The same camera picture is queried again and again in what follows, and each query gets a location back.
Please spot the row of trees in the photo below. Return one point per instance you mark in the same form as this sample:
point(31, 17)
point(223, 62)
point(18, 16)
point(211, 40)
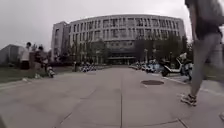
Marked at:
point(100, 51)

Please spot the row of parked bicycles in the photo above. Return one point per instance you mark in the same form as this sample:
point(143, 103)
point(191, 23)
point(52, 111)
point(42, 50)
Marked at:
point(87, 68)

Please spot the row of parked scooters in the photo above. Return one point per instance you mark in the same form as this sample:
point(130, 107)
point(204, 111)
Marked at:
point(146, 66)

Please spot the large curved grey building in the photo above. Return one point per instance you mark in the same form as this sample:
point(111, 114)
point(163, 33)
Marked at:
point(123, 31)

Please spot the round manhole cover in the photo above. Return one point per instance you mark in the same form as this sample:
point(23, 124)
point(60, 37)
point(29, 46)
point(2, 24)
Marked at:
point(152, 82)

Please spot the white scooter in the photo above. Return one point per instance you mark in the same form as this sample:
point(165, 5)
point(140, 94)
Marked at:
point(173, 69)

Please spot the person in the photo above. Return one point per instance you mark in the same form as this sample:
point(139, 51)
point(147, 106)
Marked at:
point(205, 50)
point(25, 56)
point(40, 57)

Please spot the low grey building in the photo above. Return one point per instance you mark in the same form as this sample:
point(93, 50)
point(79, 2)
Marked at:
point(10, 54)

